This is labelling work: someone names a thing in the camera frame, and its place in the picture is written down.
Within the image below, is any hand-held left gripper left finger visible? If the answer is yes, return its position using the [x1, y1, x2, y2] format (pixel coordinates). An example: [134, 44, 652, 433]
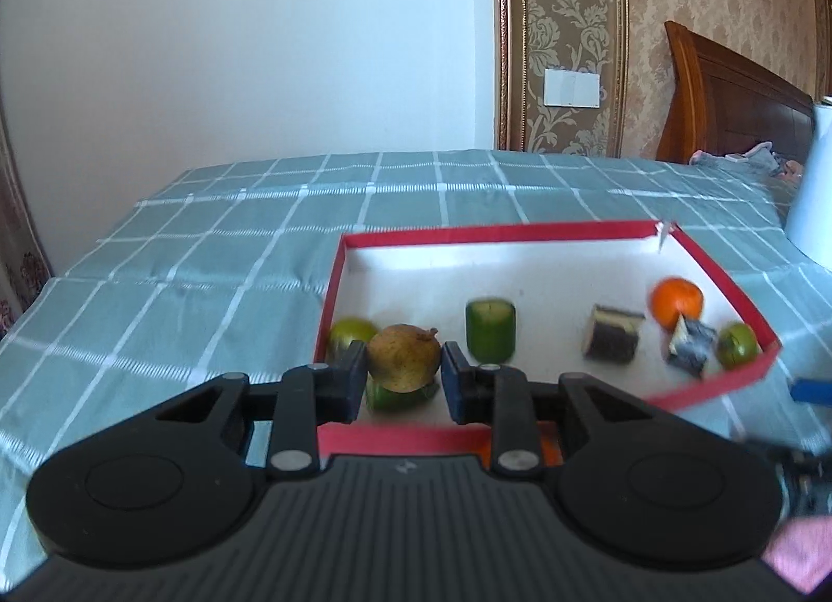
[149, 341, 371, 481]

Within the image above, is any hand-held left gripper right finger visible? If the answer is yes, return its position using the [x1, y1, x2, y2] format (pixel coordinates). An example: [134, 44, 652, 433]
[440, 342, 680, 481]

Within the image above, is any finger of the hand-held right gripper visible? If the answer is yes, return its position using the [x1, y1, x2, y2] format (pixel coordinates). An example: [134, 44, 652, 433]
[788, 377, 832, 407]

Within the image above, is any green cucumber piece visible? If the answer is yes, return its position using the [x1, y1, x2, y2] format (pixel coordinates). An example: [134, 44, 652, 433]
[464, 297, 518, 364]
[364, 381, 441, 413]

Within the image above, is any green round fruit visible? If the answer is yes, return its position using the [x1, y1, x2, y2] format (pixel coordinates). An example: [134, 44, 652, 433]
[717, 321, 760, 370]
[327, 317, 380, 364]

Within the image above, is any brown pear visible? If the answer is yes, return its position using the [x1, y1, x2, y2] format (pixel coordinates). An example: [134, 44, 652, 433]
[366, 324, 443, 395]

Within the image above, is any red-rimmed white tray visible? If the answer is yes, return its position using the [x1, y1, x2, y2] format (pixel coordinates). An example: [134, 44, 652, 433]
[313, 220, 784, 456]

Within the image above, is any dark blue-white block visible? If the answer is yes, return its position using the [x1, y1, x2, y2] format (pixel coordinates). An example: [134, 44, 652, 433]
[664, 315, 719, 378]

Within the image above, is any purple eggplant piece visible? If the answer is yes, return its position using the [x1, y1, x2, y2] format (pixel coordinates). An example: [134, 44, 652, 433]
[583, 304, 646, 364]

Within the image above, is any pink cloth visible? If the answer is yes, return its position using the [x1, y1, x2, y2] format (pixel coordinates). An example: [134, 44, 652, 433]
[760, 514, 832, 596]

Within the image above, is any orange tangerine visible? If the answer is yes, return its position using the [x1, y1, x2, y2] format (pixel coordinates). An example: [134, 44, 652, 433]
[651, 277, 705, 331]
[481, 433, 566, 469]

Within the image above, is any green checked tablecloth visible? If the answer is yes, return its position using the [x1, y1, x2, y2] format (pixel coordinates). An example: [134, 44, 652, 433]
[0, 149, 832, 551]

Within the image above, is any white electric kettle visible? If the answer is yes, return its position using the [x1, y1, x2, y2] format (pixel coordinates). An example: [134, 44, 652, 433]
[783, 96, 832, 268]

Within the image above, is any pile of clothes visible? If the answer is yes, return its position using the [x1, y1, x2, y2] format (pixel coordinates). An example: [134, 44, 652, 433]
[689, 142, 807, 180]

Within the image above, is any wooden headboard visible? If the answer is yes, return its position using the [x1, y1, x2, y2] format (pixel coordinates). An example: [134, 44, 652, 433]
[655, 20, 816, 164]

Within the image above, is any white wall light switch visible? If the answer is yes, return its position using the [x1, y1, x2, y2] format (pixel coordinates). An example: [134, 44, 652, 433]
[543, 68, 602, 109]

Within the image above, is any gold wall panel frame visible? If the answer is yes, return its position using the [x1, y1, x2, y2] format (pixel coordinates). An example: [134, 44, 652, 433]
[490, 0, 631, 156]

